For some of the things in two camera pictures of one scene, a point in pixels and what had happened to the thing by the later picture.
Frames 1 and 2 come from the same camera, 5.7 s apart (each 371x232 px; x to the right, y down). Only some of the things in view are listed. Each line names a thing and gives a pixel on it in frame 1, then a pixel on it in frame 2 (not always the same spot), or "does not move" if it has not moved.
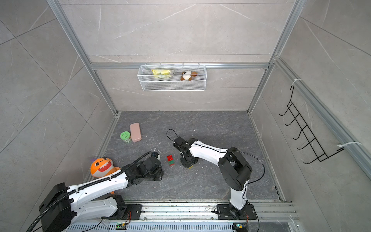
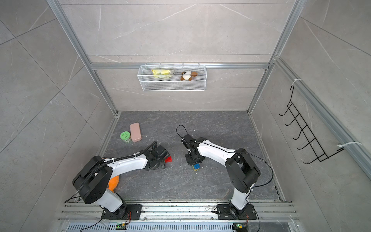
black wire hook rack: x=319 y=152 does not move
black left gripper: x=161 y=173 -> x=163 y=164
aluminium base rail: x=200 y=216 does not move
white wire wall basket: x=172 y=78 does not move
